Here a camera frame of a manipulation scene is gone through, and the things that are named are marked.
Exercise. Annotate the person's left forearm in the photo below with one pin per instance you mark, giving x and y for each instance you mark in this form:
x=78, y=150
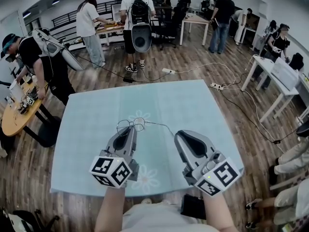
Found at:
x=109, y=209

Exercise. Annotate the white cabinet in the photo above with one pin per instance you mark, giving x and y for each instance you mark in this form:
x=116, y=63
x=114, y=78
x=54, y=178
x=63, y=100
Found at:
x=259, y=33

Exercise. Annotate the grey backpack rig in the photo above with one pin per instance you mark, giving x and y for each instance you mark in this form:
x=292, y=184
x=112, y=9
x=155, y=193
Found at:
x=51, y=47

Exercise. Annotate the black metal railing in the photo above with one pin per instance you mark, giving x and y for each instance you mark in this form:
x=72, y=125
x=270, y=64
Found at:
x=65, y=17

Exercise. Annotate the person's right forearm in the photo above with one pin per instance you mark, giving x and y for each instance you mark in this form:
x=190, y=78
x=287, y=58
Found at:
x=218, y=214

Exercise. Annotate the person's white shirt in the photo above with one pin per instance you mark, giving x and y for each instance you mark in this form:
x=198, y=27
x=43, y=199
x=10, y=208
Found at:
x=157, y=219

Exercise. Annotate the black bag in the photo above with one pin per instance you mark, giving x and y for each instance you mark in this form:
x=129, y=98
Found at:
x=296, y=62

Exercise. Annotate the wooden table with dishes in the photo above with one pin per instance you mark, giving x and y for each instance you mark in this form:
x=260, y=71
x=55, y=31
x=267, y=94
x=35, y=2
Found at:
x=106, y=31

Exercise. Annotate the round yellow wooden table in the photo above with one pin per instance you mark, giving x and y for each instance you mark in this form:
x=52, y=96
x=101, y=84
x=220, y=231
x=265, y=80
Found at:
x=17, y=122

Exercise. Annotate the black ceiling lamp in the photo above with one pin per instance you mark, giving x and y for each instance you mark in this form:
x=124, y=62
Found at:
x=26, y=14
x=55, y=2

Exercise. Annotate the black backpack with grey shell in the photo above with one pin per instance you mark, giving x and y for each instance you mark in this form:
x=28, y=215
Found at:
x=141, y=35

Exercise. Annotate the hand-held gripper on table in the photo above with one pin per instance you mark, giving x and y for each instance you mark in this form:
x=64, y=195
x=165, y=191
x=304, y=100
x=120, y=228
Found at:
x=27, y=103

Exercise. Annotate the white rectangular table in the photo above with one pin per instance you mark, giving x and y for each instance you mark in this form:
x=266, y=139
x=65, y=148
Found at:
x=264, y=65

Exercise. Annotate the black pouch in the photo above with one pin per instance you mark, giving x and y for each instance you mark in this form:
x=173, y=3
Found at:
x=193, y=207

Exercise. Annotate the small black power adapter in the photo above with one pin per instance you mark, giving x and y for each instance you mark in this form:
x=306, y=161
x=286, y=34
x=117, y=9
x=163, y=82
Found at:
x=276, y=141

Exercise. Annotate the white power strip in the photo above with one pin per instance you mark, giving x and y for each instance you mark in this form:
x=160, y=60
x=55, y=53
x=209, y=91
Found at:
x=216, y=86
x=168, y=70

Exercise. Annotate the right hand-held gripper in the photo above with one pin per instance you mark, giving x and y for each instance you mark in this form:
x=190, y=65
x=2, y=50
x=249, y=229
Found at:
x=190, y=158

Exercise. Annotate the white bucket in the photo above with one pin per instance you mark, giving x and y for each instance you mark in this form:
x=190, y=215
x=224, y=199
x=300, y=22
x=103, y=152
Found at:
x=17, y=92

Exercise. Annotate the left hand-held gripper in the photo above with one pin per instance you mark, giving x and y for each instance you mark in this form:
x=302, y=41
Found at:
x=109, y=169

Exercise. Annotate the wooden table with white legs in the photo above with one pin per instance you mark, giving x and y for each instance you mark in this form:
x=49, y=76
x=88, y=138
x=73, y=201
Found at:
x=195, y=19

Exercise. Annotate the light blue floral tablecloth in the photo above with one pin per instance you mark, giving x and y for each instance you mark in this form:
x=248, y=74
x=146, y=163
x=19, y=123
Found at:
x=96, y=120

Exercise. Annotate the black office chair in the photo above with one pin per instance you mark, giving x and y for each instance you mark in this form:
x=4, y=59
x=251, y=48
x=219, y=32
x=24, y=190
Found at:
x=166, y=28

